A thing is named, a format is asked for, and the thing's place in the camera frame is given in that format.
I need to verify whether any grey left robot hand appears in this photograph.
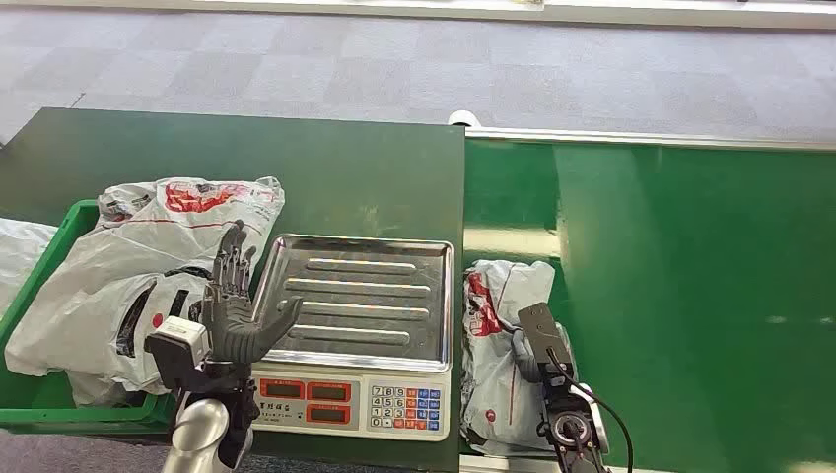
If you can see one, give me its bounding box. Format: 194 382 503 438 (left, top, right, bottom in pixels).
201 220 305 365

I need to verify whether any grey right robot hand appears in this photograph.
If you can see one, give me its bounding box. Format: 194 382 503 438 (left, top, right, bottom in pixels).
511 328 546 385

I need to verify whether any small white courier package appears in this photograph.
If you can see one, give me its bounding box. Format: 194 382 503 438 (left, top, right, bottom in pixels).
459 258 579 458

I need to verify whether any green conveyor belt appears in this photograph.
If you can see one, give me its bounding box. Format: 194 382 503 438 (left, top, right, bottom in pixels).
461 137 836 473

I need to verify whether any plain white plastic package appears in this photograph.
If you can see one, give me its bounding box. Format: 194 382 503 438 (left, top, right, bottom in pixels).
0 217 59 316

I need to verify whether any steel scale tray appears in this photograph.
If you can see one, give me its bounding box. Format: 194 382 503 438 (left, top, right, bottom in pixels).
250 234 455 374

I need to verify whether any white electronic scale body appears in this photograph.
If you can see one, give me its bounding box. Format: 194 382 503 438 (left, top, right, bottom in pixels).
250 349 453 443

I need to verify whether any green plastic bin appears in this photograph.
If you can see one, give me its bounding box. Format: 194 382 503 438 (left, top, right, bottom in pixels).
0 198 176 437

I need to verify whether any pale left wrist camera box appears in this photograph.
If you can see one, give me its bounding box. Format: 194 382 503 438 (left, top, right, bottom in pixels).
158 315 212 362

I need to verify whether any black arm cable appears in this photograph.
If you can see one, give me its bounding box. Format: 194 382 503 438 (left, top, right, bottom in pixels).
545 348 636 473

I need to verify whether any silver conveyor side rail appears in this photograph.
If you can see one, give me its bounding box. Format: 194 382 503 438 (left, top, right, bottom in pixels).
464 126 836 154

